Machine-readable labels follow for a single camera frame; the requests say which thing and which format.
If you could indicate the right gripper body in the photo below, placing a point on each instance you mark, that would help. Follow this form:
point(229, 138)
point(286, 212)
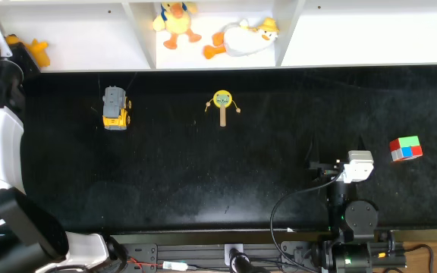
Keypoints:
point(322, 169)

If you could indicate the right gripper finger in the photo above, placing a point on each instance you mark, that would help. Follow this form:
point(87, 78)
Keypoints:
point(361, 146)
point(312, 155)

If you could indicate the grey and yellow toy truck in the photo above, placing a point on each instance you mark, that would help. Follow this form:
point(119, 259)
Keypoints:
point(114, 108)

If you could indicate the orange rubber toy figure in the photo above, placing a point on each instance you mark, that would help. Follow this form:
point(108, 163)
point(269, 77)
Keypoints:
point(40, 53)

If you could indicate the many-coloured puzzle cube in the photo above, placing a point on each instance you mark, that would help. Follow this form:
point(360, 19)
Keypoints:
point(406, 148)

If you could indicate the yellow rattle drum toy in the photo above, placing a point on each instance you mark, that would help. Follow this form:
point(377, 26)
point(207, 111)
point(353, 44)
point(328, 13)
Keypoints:
point(222, 100)

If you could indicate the white plush duck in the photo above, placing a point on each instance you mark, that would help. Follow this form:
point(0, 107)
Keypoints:
point(245, 39)

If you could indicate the yellow plush duck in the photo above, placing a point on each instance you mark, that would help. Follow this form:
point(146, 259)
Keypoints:
point(177, 24)

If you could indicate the white shelf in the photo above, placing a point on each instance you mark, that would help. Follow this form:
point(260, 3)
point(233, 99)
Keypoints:
point(89, 41)

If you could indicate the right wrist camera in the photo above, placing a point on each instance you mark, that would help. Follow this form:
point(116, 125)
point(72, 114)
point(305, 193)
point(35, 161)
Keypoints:
point(359, 167)

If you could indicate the mounting rail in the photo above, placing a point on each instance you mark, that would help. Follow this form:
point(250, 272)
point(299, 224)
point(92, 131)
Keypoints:
point(203, 256)

